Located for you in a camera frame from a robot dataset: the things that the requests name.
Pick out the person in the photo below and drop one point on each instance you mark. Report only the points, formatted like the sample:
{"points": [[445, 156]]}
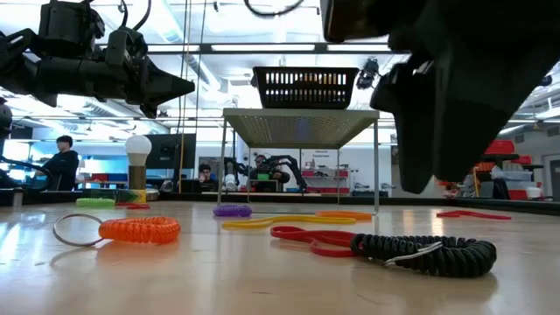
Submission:
{"points": [[261, 163], [205, 175], [63, 168]]}

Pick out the black robot arms rig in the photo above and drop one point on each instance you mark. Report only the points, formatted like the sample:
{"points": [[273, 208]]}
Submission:
{"points": [[289, 162]]}

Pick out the black mounted camera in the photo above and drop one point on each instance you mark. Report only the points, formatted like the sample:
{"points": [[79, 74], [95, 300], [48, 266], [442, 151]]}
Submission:
{"points": [[369, 72]]}

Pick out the yellow rubber band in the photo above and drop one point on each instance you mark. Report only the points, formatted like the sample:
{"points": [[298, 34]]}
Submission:
{"points": [[245, 224]]}

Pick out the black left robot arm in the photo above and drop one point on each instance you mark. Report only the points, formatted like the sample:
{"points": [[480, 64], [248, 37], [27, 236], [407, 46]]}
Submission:
{"points": [[22, 74]]}

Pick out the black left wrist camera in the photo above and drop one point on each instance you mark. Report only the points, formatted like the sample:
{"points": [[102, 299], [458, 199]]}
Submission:
{"points": [[127, 46]]}

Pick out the black monitor screen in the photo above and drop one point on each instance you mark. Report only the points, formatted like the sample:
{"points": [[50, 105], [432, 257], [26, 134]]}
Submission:
{"points": [[170, 151]]}

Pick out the overhead light bar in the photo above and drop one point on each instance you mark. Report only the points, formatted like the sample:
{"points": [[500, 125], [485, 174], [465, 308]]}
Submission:
{"points": [[262, 47]]}

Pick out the red plastic bin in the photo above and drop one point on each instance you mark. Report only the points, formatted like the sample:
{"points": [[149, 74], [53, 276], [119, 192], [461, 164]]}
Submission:
{"points": [[501, 147]]}

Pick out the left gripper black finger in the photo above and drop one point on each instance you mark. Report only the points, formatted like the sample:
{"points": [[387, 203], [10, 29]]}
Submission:
{"points": [[166, 94], [166, 79]]}

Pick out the orange rubber band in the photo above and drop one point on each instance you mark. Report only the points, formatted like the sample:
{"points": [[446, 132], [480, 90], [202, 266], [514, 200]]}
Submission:
{"points": [[326, 214]]}

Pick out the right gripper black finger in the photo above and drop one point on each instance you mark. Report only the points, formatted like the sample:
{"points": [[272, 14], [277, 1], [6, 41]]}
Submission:
{"points": [[472, 109], [415, 131]]}

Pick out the yellow green crayon box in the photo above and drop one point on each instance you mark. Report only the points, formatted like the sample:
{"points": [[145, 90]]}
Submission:
{"points": [[131, 195]]}

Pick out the black aluminium table frame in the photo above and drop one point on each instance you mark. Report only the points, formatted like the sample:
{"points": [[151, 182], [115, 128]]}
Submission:
{"points": [[52, 197]]}

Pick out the red rubber band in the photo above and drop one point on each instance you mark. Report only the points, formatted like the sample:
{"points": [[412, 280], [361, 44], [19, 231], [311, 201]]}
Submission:
{"points": [[133, 205], [280, 232], [464, 214]]}

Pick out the wooden lamp with white bulb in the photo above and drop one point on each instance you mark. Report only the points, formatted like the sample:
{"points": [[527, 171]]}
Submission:
{"points": [[138, 151]]}

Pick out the black plastic mesh basket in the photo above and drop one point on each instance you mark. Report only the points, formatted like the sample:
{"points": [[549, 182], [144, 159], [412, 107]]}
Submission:
{"points": [[306, 102]]}

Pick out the black storage rack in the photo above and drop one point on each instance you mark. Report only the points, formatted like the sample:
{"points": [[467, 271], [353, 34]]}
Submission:
{"points": [[507, 156]]}

